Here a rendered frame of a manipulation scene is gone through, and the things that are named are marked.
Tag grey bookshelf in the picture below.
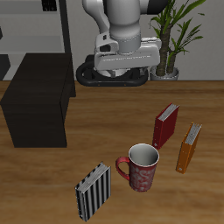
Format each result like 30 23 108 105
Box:
0 0 73 81

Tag red patterned mug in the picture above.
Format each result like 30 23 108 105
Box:
115 143 161 193

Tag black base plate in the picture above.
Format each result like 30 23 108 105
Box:
75 54 150 88

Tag black and white striped book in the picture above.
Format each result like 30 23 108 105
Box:
74 161 112 223

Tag dark brown desk caddy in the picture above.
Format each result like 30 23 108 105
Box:
0 52 77 149

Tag green pot plant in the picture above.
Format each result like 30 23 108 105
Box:
148 0 207 82

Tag orange book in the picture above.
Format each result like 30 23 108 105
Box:
175 121 203 175

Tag black binders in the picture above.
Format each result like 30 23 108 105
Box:
41 0 58 12

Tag red book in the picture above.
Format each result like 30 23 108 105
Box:
151 102 180 151

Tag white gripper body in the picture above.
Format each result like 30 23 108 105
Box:
93 37 163 72

